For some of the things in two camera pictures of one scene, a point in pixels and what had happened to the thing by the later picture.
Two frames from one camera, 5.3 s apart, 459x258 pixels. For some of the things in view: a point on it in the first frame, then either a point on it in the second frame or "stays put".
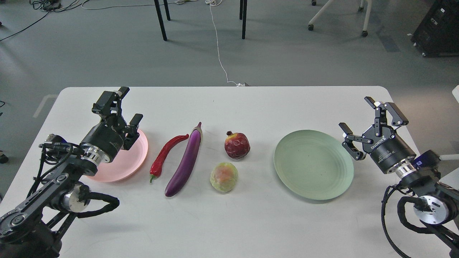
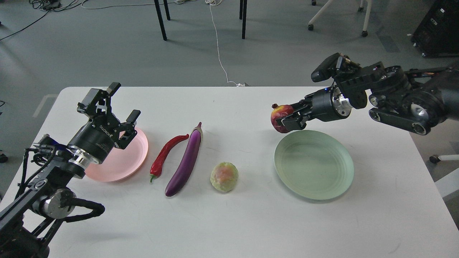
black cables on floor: x=51 y=6 stays put
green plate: x=314 y=163 stays put
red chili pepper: x=155 y=169 stays put
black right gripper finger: x=398 y=118 to x=303 y=105
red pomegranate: x=237 y=145 to x=279 y=111
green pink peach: x=223 y=176 stays put
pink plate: x=126 y=165 stays put
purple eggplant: x=178 y=183 stays put
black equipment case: x=437 y=35 stays put
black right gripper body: x=388 y=148 to x=329 y=104
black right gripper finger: x=349 y=145 to x=295 y=122
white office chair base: x=364 y=33 stays put
